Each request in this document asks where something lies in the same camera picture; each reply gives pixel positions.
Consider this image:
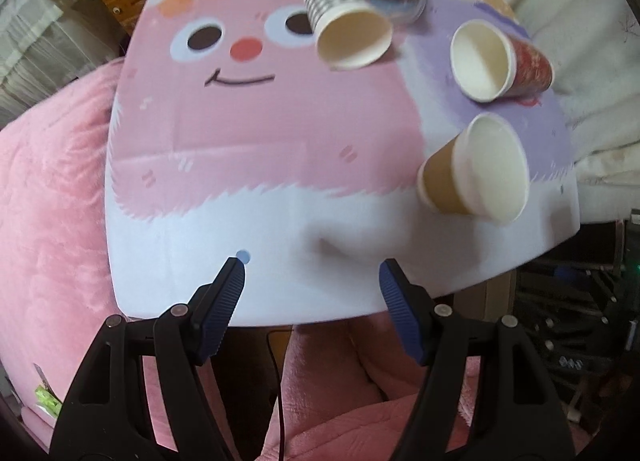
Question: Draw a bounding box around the pink cartoon printed tablecloth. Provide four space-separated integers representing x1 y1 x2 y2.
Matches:
102 0 581 329

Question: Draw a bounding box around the black cable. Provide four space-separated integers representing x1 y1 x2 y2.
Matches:
266 328 293 461

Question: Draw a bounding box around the grey curtain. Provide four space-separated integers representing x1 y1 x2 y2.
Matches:
0 0 125 130

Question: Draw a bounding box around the white fluffy blanket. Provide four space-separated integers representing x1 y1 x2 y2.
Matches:
465 0 640 224

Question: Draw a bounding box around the dark metal rack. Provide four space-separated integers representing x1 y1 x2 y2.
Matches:
515 211 640 442

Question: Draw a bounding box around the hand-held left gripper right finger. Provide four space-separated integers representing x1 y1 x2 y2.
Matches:
378 258 583 461

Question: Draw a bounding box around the pink fluffy blanket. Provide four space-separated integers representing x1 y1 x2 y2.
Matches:
0 58 501 461

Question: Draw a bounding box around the brown paper cup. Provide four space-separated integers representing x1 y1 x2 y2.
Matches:
417 112 531 226

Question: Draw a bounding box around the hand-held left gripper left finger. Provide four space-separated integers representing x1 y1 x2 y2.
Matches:
48 256 247 461

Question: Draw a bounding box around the red patterned paper cup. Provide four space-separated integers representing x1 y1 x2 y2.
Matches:
450 19 555 103

